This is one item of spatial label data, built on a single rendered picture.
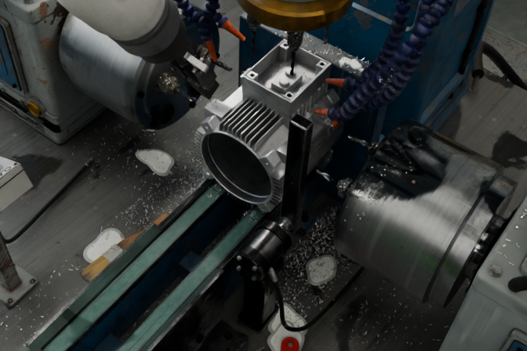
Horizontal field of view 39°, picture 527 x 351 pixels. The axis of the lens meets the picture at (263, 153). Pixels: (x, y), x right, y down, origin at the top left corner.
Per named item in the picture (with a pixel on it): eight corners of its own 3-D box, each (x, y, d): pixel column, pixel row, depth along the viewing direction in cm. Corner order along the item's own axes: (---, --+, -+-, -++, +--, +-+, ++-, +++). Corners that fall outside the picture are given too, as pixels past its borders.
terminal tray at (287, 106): (280, 67, 135) (282, 37, 130) (328, 94, 131) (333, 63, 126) (240, 105, 129) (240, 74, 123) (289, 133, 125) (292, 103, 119)
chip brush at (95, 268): (161, 210, 147) (161, 208, 146) (179, 225, 145) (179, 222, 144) (78, 274, 137) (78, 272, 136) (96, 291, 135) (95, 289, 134)
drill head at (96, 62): (107, 20, 166) (92, -78, 147) (237, 92, 153) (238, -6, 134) (21, 81, 153) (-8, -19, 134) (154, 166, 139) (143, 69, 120)
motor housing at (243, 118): (259, 115, 148) (263, 42, 134) (339, 160, 141) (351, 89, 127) (194, 176, 138) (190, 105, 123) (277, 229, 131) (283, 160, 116)
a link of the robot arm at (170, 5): (125, -38, 93) (145, -15, 99) (84, 22, 92) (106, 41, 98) (179, -8, 90) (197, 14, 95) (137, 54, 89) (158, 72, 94)
